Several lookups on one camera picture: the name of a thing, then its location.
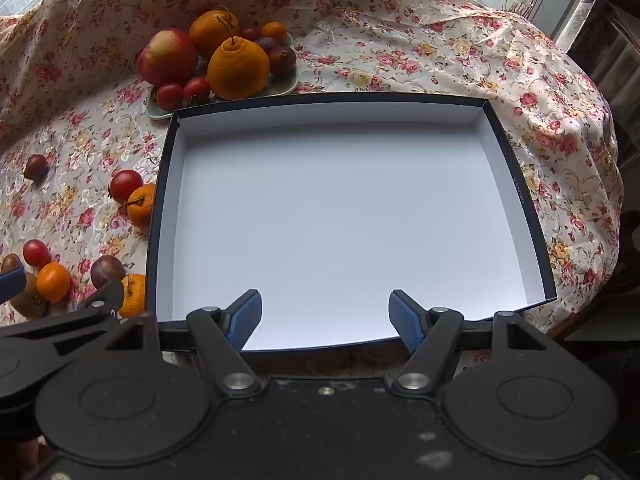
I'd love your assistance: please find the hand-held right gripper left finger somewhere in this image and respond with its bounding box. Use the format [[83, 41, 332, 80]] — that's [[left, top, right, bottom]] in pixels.
[[105, 288, 264, 397]]

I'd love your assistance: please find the small mandarin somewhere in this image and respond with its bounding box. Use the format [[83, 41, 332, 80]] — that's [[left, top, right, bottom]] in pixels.
[[36, 262, 72, 303], [260, 21, 288, 47], [126, 183, 157, 229], [119, 273, 147, 319]]

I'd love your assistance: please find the brown kiwi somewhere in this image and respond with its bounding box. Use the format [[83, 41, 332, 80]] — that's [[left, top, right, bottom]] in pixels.
[[9, 272, 51, 320]]

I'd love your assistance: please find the red yellow apple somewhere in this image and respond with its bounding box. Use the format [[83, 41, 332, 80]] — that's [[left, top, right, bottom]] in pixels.
[[136, 28, 199, 87]]

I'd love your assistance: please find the red tomato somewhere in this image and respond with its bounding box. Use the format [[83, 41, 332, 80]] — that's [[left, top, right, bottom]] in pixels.
[[156, 83, 185, 112], [22, 239, 52, 268], [182, 76, 212, 106], [109, 169, 144, 202]]

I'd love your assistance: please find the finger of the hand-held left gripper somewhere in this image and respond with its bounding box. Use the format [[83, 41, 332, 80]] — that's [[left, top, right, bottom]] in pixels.
[[0, 279, 126, 378], [0, 266, 27, 306]]

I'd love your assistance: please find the floral tablecloth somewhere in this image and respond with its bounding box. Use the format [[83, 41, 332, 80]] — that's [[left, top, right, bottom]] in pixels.
[[0, 0, 624, 367]]

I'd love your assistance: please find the small red-yellow fruit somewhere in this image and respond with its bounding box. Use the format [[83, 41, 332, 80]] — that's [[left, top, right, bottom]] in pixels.
[[23, 154, 50, 182]]

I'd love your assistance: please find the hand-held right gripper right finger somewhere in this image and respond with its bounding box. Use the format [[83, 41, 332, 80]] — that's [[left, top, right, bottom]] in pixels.
[[388, 288, 562, 397]]

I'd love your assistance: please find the pale green plate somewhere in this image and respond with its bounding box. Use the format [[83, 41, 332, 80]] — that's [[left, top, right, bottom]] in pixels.
[[146, 32, 300, 120]]

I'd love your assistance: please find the large knobbed orange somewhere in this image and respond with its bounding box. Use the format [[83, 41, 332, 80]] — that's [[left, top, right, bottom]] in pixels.
[[207, 36, 271, 101]]

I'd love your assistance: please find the black box white inside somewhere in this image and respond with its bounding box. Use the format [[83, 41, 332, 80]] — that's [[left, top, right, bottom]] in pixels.
[[145, 91, 558, 354]]

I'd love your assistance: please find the dark wooden cabinet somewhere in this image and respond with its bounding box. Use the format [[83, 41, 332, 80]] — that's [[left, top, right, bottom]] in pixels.
[[570, 0, 640, 221]]

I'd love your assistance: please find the large orange with stem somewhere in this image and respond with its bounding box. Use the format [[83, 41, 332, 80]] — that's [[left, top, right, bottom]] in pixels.
[[188, 9, 241, 58]]

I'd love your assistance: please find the dark side table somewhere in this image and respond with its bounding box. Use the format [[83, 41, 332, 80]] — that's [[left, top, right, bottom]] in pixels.
[[564, 304, 640, 343]]

